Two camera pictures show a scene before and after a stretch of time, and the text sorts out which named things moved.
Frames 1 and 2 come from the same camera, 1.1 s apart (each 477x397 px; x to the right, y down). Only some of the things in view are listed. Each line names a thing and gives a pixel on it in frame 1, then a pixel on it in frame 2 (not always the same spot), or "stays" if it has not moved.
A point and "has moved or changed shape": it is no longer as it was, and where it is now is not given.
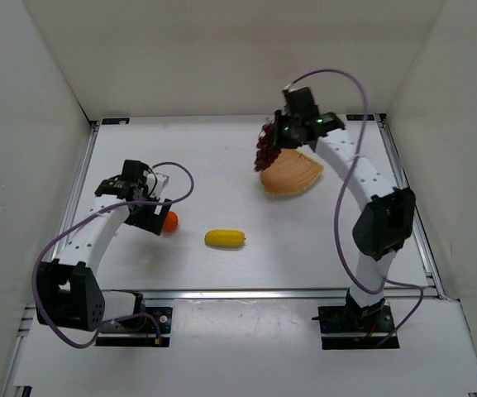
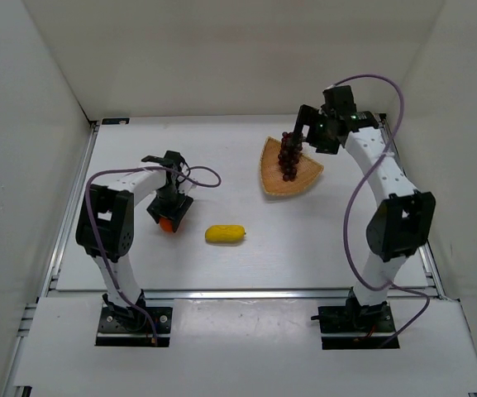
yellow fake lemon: (224, 238) has moved or changed shape
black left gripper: (148, 216) → (170, 208)
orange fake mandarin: (171, 222) stays
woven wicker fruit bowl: (290, 172) stays
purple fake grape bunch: (267, 151) → (289, 154)
